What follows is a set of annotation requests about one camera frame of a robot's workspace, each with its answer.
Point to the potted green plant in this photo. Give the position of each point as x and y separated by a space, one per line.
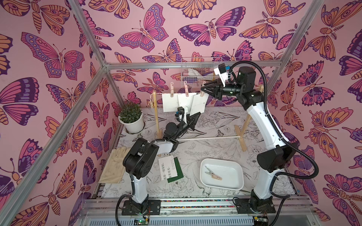
131 116

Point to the white postcard with text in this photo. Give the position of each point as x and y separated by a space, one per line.
167 167

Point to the white wire basket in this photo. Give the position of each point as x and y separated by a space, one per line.
197 70

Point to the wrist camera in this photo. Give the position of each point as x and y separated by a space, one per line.
180 113
222 71

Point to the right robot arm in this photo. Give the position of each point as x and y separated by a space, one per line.
247 82

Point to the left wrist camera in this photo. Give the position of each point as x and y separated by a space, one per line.
180 113

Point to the beige work glove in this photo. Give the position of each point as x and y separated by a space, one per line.
114 170

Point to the wooden string rack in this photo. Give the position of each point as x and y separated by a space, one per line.
240 132

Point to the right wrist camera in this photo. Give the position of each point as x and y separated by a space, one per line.
222 71

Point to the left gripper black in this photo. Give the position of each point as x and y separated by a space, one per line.
186 123

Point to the green postcard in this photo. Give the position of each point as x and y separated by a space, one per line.
179 171

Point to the white plastic tray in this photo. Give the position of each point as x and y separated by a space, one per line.
230 172

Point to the pink clothespin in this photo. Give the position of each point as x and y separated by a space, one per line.
201 89
216 177
186 89
171 89

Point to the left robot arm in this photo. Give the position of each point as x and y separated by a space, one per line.
140 159

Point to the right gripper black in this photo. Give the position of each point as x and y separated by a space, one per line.
216 90

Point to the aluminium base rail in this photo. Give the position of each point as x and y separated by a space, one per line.
215 211

